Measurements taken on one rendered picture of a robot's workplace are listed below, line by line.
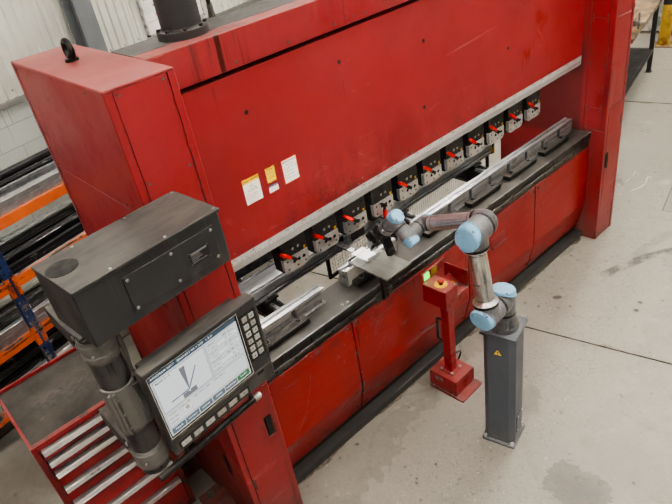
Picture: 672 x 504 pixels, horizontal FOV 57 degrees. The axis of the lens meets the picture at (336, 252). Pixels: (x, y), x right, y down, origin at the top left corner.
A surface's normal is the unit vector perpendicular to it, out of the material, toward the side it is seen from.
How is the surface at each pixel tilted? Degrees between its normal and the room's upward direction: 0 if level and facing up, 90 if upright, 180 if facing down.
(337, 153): 90
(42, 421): 0
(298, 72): 90
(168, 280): 90
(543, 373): 0
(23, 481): 0
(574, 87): 90
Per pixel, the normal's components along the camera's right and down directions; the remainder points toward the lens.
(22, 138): 0.83, 0.19
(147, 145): 0.68, 0.32
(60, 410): -0.15, -0.83
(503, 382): -0.53, 0.53
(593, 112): -0.72, 0.46
